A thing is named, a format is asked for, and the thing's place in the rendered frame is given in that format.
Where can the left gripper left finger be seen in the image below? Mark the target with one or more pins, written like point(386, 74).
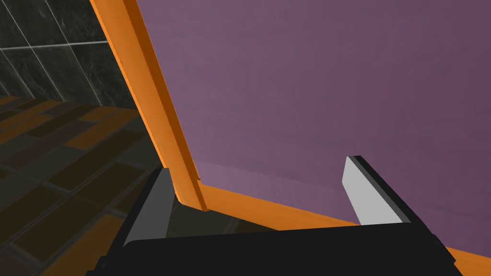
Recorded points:
point(157, 211)

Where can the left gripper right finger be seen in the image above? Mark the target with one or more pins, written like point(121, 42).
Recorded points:
point(368, 199)

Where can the orange drawer cabinet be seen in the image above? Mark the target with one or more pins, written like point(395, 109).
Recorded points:
point(153, 115)

